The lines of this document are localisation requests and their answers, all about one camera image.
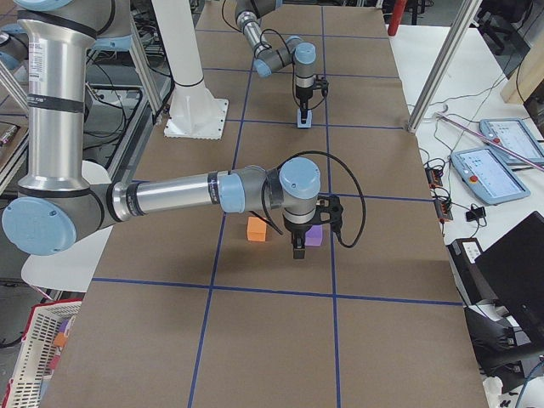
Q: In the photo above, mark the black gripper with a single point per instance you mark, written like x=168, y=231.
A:
x=297, y=233
x=303, y=93

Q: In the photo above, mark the light blue foam block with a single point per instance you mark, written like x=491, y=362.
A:
x=304, y=118

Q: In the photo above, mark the purple foam block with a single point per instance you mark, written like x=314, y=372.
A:
x=314, y=236

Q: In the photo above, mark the orange foam block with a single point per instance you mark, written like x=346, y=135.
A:
x=256, y=229

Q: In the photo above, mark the red cylinder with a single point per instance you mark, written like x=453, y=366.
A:
x=396, y=17

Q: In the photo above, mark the metal rod with white hook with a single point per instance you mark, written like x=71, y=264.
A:
x=510, y=157

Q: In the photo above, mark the near blue teach pendant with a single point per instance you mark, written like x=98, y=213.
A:
x=488, y=176

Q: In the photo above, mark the blue teach pendant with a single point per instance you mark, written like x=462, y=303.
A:
x=513, y=134
x=488, y=176

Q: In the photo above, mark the far blue teach pendant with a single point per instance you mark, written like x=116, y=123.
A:
x=513, y=134

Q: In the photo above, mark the black computer monitor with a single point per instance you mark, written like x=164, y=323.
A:
x=513, y=267

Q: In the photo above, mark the white plastic basket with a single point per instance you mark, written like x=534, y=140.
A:
x=38, y=353

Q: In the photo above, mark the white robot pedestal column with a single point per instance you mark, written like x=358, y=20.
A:
x=194, y=112

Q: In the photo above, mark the aluminium frame post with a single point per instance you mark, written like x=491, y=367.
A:
x=456, y=33

